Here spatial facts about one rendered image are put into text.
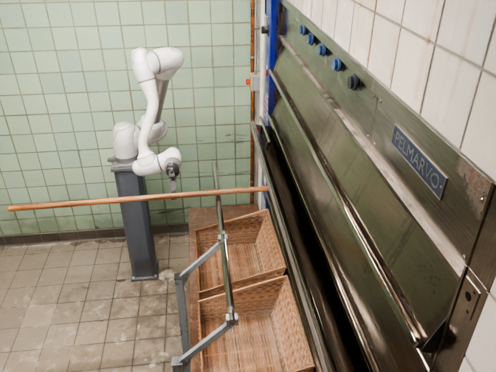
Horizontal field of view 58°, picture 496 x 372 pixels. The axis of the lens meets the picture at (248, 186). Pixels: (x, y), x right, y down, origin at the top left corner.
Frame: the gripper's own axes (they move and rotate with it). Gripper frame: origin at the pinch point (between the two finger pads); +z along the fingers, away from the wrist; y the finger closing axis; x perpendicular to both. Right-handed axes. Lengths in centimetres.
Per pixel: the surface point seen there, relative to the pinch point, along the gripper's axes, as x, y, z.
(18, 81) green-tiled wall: 105, -24, -120
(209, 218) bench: -21, 61, -55
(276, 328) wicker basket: -48, 59, 51
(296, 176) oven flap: -56, -28, 44
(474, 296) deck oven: -56, -71, 159
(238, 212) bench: -42, 61, -59
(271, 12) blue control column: -58, -81, -33
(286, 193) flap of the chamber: -51, -21, 48
